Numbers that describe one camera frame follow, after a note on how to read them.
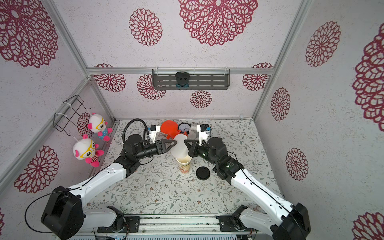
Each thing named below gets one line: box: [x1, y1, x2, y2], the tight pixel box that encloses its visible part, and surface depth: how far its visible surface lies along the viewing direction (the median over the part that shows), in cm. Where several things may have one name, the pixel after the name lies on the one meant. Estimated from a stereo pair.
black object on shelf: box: [175, 71, 190, 88], surface depth 91 cm
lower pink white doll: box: [73, 134, 104, 168], surface depth 82 cm
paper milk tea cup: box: [176, 155, 192, 174], surface depth 81 cm
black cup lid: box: [195, 166, 211, 181], surface depth 92 cm
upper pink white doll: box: [87, 113, 113, 142], surface depth 97 cm
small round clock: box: [177, 121, 192, 135], surface depth 115 cm
